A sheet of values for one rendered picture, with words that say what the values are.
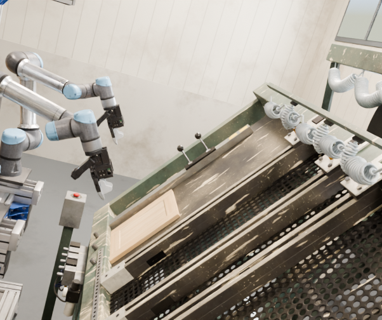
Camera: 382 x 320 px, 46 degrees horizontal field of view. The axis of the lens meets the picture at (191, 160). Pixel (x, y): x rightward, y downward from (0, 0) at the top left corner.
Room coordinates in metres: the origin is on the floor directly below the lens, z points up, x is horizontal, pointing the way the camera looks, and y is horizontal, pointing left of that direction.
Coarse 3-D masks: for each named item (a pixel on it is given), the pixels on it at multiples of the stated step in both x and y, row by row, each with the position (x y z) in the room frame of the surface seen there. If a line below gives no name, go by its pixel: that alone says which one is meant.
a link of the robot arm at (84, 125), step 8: (80, 112) 1.61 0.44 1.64; (88, 112) 1.61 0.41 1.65; (72, 120) 1.61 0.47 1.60; (80, 120) 1.59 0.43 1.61; (88, 120) 1.60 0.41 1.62; (72, 128) 1.59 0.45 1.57; (80, 128) 1.59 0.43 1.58; (88, 128) 1.60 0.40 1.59; (96, 128) 1.63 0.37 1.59; (80, 136) 1.61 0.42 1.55; (88, 136) 1.60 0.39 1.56; (96, 136) 1.62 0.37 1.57
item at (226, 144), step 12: (240, 132) 2.39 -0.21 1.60; (252, 132) 2.40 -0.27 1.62; (228, 144) 2.38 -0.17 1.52; (216, 156) 2.37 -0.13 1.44; (192, 168) 2.34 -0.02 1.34; (168, 180) 2.36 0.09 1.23; (180, 180) 2.33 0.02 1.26; (156, 192) 2.31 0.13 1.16; (144, 204) 2.30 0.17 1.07; (120, 216) 2.29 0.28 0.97; (132, 216) 2.29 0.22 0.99
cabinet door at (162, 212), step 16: (144, 208) 2.25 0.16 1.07; (160, 208) 2.15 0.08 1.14; (176, 208) 2.04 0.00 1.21; (128, 224) 2.19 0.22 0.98; (144, 224) 2.08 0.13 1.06; (160, 224) 1.98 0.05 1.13; (112, 240) 2.11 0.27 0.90; (128, 240) 2.02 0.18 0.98; (144, 240) 1.95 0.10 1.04; (112, 256) 1.95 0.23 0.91
